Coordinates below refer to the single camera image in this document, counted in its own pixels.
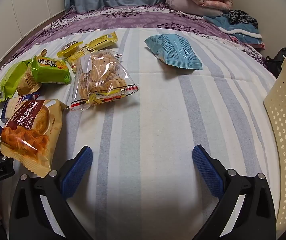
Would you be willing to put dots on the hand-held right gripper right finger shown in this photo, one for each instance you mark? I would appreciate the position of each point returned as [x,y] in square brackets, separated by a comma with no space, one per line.
[206,170]

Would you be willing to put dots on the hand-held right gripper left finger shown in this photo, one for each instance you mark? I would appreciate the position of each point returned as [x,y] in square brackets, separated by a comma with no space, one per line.
[79,170]

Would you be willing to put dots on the blue white snack packet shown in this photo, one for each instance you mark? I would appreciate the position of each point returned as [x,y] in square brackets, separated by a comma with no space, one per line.
[5,112]

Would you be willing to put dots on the tan pastry snack bag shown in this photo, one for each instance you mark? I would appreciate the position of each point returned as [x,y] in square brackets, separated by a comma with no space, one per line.
[30,135]

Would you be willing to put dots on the brown striped snack packet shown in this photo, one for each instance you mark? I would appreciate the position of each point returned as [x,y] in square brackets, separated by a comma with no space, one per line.
[27,82]

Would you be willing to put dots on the green boxy snack packet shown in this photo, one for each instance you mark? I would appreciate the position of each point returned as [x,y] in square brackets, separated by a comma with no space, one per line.
[50,71]

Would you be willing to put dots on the clear bag of twisted crackers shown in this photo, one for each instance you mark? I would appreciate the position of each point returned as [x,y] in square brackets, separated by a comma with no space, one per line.
[100,80]

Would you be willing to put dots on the cream perforated plastic basket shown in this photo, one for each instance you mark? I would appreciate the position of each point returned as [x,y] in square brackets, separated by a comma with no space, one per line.
[285,120]

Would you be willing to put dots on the small tan snack packet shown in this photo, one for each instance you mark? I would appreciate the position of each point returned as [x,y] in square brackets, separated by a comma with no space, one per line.
[42,53]

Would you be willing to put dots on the round pastry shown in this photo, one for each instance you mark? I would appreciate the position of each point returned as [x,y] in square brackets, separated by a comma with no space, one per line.
[69,48]

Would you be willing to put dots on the blue snack bag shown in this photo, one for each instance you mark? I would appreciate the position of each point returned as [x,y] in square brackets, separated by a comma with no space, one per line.
[173,50]

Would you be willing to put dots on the blue white striped blanket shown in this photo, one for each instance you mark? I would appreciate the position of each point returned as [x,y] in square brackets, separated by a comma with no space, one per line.
[158,105]

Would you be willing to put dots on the white wardrobe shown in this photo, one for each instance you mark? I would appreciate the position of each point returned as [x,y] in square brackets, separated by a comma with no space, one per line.
[20,10]

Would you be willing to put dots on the black backpack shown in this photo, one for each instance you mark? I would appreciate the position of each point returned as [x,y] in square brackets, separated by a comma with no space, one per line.
[283,57]

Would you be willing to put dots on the leopard print scarf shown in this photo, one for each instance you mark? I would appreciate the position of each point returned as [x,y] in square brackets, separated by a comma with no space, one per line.
[240,17]

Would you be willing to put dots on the purple floral bedsheet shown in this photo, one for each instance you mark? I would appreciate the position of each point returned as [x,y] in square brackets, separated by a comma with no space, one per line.
[133,17]

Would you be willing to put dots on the pink folded quilt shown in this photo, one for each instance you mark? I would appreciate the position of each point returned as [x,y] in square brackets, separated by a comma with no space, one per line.
[215,2]

